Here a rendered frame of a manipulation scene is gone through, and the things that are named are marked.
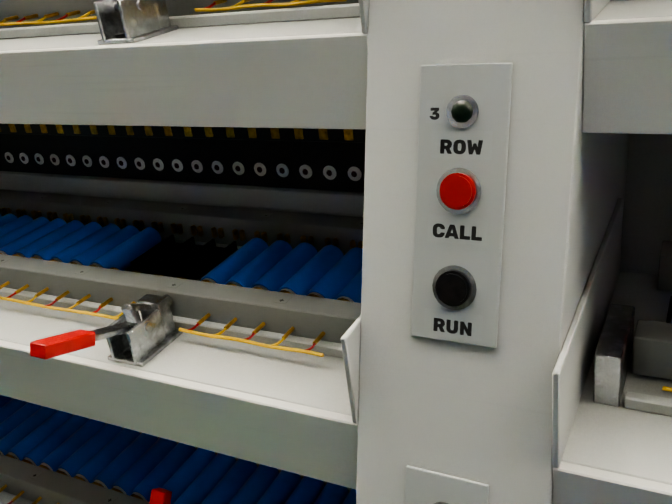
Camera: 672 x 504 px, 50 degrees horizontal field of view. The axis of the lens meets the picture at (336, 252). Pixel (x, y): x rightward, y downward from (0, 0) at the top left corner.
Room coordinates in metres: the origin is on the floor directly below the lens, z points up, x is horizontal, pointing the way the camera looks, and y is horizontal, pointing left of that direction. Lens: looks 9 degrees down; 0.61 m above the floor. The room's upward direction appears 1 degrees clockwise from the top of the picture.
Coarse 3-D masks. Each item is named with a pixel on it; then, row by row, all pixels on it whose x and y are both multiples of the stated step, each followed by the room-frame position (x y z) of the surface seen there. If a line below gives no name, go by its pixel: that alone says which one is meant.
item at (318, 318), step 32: (0, 256) 0.55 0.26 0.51; (0, 288) 0.52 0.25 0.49; (32, 288) 0.52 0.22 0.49; (64, 288) 0.50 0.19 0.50; (96, 288) 0.49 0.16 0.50; (128, 288) 0.47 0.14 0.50; (160, 288) 0.46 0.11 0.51; (192, 288) 0.45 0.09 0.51; (224, 288) 0.45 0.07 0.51; (224, 320) 0.44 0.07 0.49; (256, 320) 0.43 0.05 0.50; (288, 320) 0.42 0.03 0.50; (320, 320) 0.40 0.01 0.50; (352, 320) 0.39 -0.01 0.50
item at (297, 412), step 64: (64, 192) 0.67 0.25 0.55; (128, 192) 0.64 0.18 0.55; (192, 192) 0.60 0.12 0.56; (256, 192) 0.57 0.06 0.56; (320, 192) 0.55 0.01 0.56; (0, 320) 0.50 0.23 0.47; (64, 320) 0.48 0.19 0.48; (0, 384) 0.48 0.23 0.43; (64, 384) 0.44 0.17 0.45; (128, 384) 0.41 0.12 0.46; (192, 384) 0.39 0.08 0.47; (256, 384) 0.38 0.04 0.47; (320, 384) 0.38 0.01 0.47; (256, 448) 0.38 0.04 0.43; (320, 448) 0.36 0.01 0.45
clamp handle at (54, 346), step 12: (132, 312) 0.42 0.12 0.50; (120, 324) 0.42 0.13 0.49; (132, 324) 0.42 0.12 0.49; (60, 336) 0.38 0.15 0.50; (72, 336) 0.38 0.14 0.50; (84, 336) 0.39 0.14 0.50; (96, 336) 0.39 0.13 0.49; (108, 336) 0.40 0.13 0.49; (36, 348) 0.37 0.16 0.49; (48, 348) 0.36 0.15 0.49; (60, 348) 0.37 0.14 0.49; (72, 348) 0.38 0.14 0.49; (84, 348) 0.39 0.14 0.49
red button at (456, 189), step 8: (448, 176) 0.32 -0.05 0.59; (456, 176) 0.31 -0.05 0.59; (464, 176) 0.31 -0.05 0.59; (448, 184) 0.32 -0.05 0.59; (456, 184) 0.31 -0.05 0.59; (464, 184) 0.31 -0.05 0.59; (472, 184) 0.31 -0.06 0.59; (440, 192) 0.32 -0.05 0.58; (448, 192) 0.31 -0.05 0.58; (456, 192) 0.31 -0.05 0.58; (464, 192) 0.31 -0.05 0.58; (472, 192) 0.31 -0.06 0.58; (448, 200) 0.31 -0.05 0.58; (456, 200) 0.31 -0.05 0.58; (464, 200) 0.31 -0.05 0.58; (472, 200) 0.31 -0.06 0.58; (456, 208) 0.31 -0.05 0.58
